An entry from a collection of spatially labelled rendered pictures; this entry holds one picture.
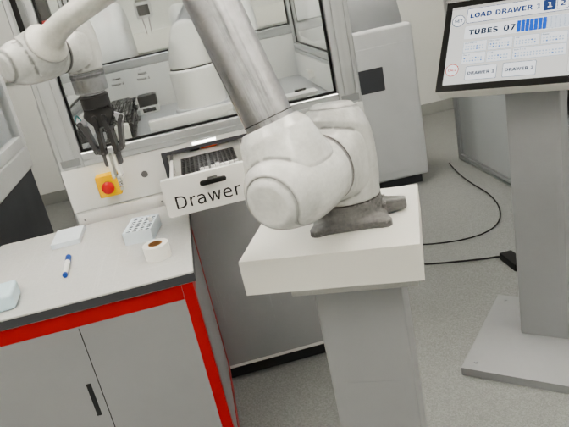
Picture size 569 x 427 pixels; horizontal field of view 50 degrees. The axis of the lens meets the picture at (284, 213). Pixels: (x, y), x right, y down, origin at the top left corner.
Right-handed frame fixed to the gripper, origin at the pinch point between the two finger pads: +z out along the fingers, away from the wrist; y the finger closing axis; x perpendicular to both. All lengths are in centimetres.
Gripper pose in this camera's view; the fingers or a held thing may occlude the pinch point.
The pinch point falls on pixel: (114, 164)
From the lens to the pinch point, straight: 177.3
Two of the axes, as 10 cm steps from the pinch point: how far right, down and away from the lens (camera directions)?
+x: 0.2, 3.6, -9.3
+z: 1.9, 9.2, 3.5
